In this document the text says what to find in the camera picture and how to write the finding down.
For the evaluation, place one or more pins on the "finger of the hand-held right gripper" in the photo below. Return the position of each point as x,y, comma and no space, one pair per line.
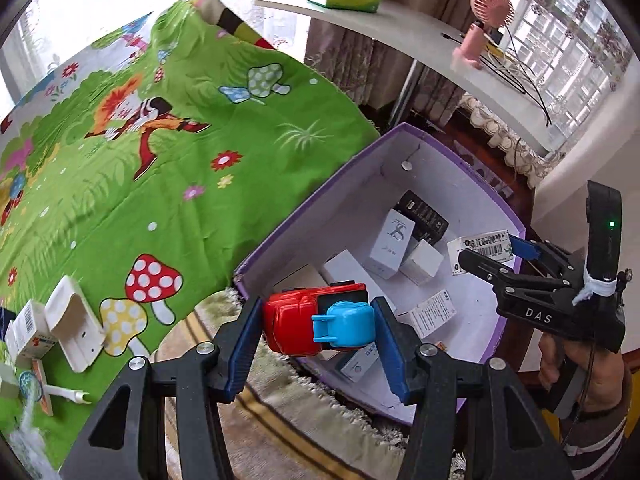
480,264
525,249

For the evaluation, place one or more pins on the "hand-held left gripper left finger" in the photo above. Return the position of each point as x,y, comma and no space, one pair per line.
240,355

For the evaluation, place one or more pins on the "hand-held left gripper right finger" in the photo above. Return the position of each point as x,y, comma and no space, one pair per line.
395,355

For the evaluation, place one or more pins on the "white box with barcode label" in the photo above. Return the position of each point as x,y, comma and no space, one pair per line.
480,245

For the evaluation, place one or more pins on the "red and blue toy truck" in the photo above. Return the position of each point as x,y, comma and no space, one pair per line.
295,320

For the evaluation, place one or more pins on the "purple cardboard box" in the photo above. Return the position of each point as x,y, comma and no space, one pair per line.
350,220

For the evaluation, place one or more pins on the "person's right forearm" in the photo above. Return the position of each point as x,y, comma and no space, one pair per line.
605,445

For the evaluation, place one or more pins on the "person's right hand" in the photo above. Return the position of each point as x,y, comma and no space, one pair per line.
607,380

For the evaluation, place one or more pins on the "small blue print box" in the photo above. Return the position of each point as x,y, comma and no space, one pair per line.
357,367

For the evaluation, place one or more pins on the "plain white cube box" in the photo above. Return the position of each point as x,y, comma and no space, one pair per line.
422,262

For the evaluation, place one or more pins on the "black box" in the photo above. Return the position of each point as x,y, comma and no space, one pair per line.
425,215

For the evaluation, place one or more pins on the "white box with scribble logo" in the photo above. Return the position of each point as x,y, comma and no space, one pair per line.
392,245

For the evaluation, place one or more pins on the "striped brown towel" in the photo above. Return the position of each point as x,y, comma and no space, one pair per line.
300,430

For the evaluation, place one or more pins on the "cream lace cloth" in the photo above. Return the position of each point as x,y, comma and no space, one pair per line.
500,130

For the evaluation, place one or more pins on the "white plastic holder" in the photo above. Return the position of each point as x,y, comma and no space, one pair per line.
75,325

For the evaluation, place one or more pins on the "green cartoon printed cloth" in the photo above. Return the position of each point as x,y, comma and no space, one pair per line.
175,175

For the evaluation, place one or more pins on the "orange and white box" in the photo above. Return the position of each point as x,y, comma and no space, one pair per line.
44,390

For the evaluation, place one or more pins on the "teal round patterned lid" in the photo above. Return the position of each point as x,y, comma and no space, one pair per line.
28,385

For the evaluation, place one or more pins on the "floral sheer curtain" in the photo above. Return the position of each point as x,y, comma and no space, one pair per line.
590,35

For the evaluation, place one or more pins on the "white gauzy cloth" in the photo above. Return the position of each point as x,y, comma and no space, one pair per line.
30,440

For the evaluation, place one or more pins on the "small white box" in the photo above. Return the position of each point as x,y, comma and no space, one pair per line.
9,380

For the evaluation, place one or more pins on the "window with white grille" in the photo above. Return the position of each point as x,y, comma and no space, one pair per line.
565,15

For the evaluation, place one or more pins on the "pink handheld fan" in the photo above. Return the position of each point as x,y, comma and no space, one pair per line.
492,5

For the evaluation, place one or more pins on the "white table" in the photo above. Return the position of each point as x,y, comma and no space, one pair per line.
400,30

